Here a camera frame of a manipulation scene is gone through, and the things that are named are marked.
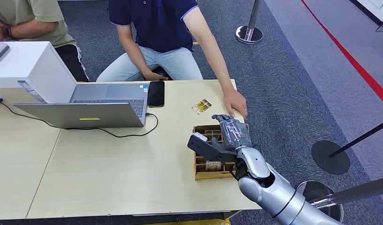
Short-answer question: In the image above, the person's right hand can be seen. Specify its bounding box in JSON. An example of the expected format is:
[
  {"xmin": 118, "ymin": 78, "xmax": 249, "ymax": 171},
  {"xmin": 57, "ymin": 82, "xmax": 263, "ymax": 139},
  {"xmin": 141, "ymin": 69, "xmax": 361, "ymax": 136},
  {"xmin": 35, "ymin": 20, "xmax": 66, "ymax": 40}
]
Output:
[{"xmin": 142, "ymin": 70, "xmax": 169, "ymax": 82}]

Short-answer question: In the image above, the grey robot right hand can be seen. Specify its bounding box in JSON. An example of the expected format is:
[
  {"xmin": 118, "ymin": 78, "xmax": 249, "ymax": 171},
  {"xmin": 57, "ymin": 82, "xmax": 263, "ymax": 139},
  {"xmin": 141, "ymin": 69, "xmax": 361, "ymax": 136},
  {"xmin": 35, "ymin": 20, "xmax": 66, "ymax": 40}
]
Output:
[{"xmin": 211, "ymin": 114, "xmax": 253, "ymax": 150}]

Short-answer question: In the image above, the person's left hand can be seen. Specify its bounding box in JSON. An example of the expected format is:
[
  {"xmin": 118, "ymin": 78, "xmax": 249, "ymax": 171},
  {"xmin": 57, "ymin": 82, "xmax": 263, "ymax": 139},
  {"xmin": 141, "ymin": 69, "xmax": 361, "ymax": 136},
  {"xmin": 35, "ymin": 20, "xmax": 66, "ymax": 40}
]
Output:
[{"xmin": 222, "ymin": 88, "xmax": 249, "ymax": 120}]

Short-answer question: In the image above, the yellow printed card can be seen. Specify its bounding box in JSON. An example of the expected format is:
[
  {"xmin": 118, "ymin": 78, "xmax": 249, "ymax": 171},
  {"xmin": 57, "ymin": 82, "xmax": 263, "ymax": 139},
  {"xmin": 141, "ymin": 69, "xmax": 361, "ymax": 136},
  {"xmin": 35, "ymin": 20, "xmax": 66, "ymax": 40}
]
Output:
[
  {"xmin": 205, "ymin": 129, "xmax": 223, "ymax": 139},
  {"xmin": 205, "ymin": 160, "xmax": 224, "ymax": 172},
  {"xmin": 191, "ymin": 98, "xmax": 212, "ymax": 115}
]

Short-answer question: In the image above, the wooden slotted card box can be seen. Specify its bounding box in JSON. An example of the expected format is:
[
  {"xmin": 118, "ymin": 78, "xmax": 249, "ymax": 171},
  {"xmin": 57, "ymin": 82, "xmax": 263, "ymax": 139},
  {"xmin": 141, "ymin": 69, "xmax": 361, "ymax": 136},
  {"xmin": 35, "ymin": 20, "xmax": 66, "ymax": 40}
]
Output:
[{"xmin": 193, "ymin": 124, "xmax": 250, "ymax": 181}]

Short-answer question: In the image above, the person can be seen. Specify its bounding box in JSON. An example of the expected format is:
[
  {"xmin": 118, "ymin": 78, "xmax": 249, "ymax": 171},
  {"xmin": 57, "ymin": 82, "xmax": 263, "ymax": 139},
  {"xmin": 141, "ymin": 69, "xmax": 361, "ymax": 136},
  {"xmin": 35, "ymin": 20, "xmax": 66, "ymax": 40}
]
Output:
[
  {"xmin": 0, "ymin": 0, "xmax": 90, "ymax": 83},
  {"xmin": 96, "ymin": 0, "xmax": 249, "ymax": 120}
]

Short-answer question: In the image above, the black stool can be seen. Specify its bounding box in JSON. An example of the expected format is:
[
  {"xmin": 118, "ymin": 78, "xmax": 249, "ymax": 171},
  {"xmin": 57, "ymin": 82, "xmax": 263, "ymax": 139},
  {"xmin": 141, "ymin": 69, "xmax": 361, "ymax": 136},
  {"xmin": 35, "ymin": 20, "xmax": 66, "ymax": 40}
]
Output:
[{"xmin": 153, "ymin": 66, "xmax": 174, "ymax": 81}]

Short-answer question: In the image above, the black smartphone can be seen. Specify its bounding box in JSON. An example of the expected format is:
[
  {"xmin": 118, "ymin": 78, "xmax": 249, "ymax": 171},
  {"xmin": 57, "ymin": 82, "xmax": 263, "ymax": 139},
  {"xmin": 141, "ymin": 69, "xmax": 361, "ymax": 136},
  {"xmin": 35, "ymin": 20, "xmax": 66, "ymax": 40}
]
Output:
[{"xmin": 147, "ymin": 81, "xmax": 166, "ymax": 108}]

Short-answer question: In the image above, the silver open laptop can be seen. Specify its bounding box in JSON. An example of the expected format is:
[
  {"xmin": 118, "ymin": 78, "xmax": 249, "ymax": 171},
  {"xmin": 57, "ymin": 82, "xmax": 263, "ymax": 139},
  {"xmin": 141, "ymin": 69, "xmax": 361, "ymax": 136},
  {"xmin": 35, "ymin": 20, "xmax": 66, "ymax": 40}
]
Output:
[{"xmin": 13, "ymin": 82, "xmax": 150, "ymax": 129}]

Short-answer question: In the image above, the yellow object under table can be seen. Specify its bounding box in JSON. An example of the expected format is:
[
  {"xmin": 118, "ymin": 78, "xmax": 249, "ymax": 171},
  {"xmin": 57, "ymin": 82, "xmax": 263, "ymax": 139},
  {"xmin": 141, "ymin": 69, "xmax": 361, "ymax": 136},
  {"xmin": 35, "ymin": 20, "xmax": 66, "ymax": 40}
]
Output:
[{"xmin": 141, "ymin": 218, "xmax": 232, "ymax": 225}]

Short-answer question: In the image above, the white box unit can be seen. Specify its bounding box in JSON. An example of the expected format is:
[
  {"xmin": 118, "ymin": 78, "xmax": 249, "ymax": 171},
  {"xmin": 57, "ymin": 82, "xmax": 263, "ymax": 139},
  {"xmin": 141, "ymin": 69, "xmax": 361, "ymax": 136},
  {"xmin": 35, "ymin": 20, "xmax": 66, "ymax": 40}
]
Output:
[{"xmin": 0, "ymin": 41, "xmax": 77, "ymax": 105}]

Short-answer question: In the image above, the white cabinet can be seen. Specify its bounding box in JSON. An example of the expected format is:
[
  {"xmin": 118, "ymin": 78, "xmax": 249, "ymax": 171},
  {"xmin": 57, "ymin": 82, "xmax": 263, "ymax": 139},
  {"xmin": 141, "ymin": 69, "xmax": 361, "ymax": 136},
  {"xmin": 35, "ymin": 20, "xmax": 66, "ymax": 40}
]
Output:
[{"xmin": 350, "ymin": 0, "xmax": 383, "ymax": 32}]

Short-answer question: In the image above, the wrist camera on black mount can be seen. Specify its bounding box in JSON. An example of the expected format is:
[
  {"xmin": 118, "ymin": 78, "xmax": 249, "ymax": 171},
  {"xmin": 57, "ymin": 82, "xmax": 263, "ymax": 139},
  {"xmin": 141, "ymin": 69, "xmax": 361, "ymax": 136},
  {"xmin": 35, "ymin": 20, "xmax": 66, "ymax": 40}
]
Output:
[{"xmin": 187, "ymin": 132, "xmax": 239, "ymax": 163}]

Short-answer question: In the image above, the chrome stanchion post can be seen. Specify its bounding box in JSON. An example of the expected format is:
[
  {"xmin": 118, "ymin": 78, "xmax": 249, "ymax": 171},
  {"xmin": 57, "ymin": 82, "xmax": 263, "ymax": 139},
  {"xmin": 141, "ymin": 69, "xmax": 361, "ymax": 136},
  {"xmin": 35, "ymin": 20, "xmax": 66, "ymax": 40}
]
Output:
[
  {"xmin": 296, "ymin": 176, "xmax": 383, "ymax": 223},
  {"xmin": 235, "ymin": 0, "xmax": 264, "ymax": 45}
]

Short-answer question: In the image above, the black stanchion post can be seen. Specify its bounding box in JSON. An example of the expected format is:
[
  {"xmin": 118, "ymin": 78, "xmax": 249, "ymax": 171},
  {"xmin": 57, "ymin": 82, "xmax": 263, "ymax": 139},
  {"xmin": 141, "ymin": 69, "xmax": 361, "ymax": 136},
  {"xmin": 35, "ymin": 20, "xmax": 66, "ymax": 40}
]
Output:
[{"xmin": 311, "ymin": 118, "xmax": 383, "ymax": 175}]

